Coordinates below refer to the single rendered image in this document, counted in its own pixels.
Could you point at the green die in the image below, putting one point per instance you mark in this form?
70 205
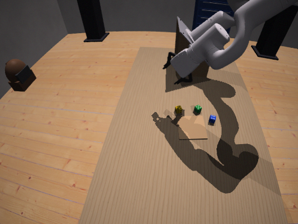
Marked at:
197 108

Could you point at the yellow die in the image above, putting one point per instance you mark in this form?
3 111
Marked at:
178 109

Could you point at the peach square mat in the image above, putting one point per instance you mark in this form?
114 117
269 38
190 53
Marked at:
191 127

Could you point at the blue die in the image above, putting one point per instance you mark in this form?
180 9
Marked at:
212 119

